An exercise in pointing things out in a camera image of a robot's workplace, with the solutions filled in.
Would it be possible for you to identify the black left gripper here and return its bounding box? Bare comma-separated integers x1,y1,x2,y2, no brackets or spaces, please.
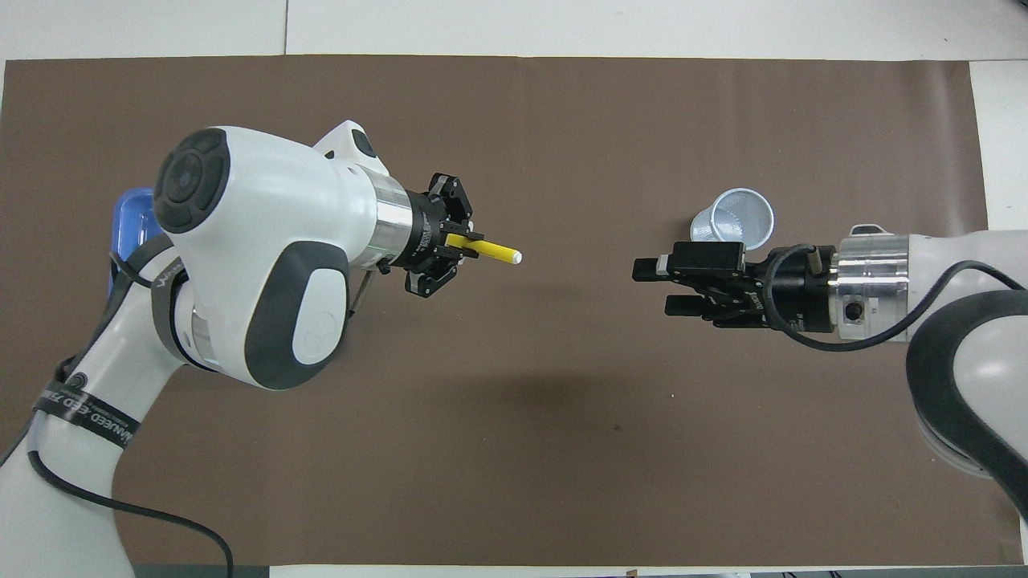
392,172,486,299

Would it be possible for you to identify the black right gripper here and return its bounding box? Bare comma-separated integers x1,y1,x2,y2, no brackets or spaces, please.
632,240,838,333

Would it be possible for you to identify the yellow pen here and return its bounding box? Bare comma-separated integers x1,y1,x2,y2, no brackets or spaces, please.
446,233,524,267

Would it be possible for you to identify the translucent plastic cup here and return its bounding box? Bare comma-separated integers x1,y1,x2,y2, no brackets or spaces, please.
690,188,777,251

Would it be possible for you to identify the brown table mat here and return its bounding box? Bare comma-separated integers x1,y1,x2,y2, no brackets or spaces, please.
0,55,1022,567

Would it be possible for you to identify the blue plastic tray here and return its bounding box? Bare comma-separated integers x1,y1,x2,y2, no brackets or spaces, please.
108,187,157,299

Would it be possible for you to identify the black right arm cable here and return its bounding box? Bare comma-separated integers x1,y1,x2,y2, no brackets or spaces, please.
762,242,1028,352

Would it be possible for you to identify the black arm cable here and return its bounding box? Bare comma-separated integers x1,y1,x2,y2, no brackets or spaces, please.
0,231,235,578
762,242,1028,352

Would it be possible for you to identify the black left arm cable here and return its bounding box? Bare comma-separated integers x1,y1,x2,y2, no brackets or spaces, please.
0,231,235,578

